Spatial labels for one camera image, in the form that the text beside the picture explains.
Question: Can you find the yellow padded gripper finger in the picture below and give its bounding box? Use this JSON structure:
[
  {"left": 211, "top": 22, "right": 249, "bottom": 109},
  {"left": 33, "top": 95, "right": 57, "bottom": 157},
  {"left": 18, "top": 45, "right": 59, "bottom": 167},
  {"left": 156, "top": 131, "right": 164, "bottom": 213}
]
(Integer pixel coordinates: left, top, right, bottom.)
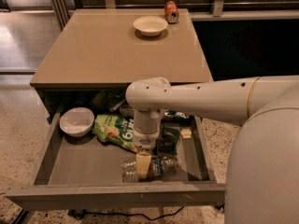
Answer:
[{"left": 135, "top": 150, "right": 151, "bottom": 179}]

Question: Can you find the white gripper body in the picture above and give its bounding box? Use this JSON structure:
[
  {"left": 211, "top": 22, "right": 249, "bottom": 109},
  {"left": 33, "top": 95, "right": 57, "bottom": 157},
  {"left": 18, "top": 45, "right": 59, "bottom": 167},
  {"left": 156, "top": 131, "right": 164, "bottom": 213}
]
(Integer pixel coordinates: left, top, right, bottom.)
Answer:
[{"left": 133, "top": 130, "right": 160, "bottom": 149}]

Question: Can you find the clear plastic water bottle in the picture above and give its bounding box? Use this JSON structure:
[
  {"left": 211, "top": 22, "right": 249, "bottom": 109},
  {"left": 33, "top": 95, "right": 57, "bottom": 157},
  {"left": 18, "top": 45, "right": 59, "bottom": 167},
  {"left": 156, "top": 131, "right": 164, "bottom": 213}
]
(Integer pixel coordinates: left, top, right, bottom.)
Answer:
[{"left": 121, "top": 156, "right": 181, "bottom": 183}]

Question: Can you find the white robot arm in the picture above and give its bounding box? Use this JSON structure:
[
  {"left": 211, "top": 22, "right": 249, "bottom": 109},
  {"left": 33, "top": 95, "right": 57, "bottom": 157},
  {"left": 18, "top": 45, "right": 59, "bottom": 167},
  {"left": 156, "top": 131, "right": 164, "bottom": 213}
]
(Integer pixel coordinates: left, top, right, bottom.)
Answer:
[{"left": 126, "top": 76, "right": 299, "bottom": 224}]

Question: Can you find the white labelled bottle in drawer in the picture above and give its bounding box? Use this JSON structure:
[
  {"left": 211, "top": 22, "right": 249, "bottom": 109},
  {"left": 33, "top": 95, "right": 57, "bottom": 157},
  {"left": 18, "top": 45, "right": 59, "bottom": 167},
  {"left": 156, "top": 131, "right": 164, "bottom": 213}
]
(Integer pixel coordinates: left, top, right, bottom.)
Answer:
[{"left": 119, "top": 104, "right": 134, "bottom": 119}]

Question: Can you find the small beige item in drawer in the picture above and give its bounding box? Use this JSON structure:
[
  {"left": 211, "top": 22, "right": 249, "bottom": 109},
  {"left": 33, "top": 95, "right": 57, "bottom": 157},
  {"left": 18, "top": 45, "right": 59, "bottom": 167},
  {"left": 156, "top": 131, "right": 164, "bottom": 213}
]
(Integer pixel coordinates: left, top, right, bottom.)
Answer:
[{"left": 180, "top": 129, "right": 192, "bottom": 138}]

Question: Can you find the open grey top drawer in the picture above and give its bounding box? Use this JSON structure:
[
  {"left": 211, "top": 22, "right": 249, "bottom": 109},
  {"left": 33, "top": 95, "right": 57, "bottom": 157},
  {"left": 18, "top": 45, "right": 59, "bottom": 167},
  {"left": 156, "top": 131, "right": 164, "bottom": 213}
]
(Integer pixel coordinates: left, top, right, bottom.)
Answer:
[{"left": 6, "top": 108, "right": 225, "bottom": 210}]

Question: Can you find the white bowl in drawer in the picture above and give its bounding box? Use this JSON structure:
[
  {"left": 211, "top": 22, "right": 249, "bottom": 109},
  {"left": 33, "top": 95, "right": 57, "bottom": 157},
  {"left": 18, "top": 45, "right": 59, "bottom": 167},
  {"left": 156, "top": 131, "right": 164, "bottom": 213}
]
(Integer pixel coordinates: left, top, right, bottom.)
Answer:
[{"left": 59, "top": 107, "right": 94, "bottom": 137}]

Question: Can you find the green yellow sponge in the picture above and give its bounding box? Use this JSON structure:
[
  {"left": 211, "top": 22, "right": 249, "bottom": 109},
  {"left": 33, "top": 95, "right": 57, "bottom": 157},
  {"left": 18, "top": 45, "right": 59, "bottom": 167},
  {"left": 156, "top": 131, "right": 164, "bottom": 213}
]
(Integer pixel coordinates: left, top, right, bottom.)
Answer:
[{"left": 156, "top": 127, "right": 179, "bottom": 155}]

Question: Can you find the green snack bag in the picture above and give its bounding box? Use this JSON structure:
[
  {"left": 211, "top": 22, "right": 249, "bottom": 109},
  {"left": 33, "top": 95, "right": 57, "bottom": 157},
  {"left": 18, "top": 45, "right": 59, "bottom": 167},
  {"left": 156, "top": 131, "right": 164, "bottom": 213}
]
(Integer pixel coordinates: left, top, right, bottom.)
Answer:
[{"left": 93, "top": 114, "right": 137, "bottom": 153}]

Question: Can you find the white bowl on table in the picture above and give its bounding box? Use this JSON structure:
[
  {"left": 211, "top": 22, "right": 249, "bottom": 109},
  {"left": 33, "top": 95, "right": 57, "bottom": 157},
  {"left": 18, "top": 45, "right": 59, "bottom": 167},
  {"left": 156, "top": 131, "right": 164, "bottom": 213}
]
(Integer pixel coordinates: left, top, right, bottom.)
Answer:
[{"left": 133, "top": 16, "right": 168, "bottom": 37}]

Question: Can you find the orange soda can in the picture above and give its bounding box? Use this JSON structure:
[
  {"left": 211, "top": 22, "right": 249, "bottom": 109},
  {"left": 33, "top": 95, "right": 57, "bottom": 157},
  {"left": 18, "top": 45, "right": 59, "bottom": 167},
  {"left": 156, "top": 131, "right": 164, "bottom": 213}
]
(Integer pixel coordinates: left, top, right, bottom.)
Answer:
[{"left": 164, "top": 1, "right": 179, "bottom": 24}]

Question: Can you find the black floor cable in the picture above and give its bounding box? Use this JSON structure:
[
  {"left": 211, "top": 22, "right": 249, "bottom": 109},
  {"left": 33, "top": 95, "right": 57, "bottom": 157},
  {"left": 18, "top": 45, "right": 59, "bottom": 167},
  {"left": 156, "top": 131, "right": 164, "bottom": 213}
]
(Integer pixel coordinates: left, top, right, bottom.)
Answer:
[{"left": 67, "top": 205, "right": 187, "bottom": 221}]

